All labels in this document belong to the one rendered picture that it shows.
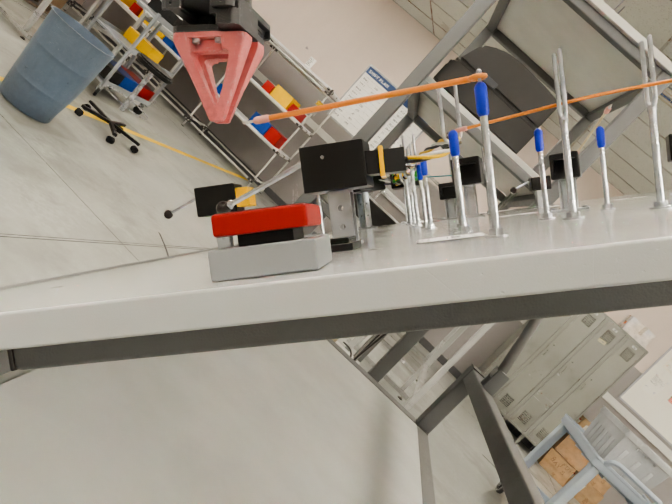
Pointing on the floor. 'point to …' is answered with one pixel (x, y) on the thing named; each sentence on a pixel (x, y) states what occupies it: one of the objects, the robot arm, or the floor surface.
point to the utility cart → (586, 468)
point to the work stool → (128, 100)
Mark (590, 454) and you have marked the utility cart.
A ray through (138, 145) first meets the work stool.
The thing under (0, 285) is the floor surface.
